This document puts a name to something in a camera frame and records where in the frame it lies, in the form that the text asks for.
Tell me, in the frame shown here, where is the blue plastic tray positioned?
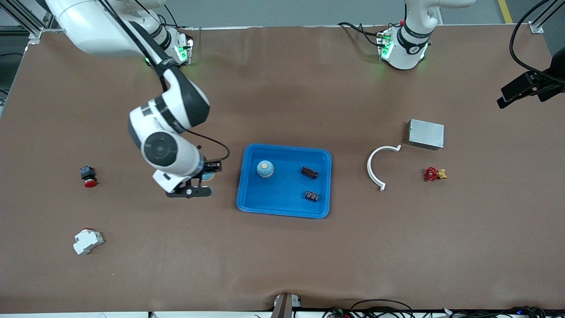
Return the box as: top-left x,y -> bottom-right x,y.
237,144 -> 332,219

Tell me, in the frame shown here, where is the black cable bundle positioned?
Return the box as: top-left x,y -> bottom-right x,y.
441,306 -> 548,318

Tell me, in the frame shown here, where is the red emergency stop button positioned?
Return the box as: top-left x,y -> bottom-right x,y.
79,166 -> 98,188

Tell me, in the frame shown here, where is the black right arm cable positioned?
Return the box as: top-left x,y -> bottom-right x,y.
99,0 -> 231,163

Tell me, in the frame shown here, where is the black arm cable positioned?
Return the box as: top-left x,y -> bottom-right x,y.
99,0 -> 231,163
509,0 -> 565,84

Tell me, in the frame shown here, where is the silver metal power supply box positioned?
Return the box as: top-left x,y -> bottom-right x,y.
408,119 -> 445,151

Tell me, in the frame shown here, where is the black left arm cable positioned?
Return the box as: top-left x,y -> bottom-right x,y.
509,0 -> 565,84

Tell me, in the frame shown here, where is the black looped cable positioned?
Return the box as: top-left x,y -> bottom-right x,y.
350,299 -> 414,318

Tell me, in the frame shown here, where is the white curved plastic bracket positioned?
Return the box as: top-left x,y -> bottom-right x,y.
367,145 -> 402,192

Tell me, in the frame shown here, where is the aluminium frame profile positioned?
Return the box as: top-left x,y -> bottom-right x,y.
0,0 -> 60,45
529,0 -> 565,34

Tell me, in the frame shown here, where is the white circuit breaker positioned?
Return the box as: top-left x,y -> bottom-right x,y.
73,228 -> 105,256

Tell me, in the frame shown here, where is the grey metal clamp bracket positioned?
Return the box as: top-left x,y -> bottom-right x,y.
271,293 -> 303,318

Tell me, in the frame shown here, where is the brass valve red handwheel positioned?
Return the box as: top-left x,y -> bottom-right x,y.
424,167 -> 448,182

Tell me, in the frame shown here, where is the brown table cover sheet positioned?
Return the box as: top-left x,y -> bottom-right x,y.
0,24 -> 565,315

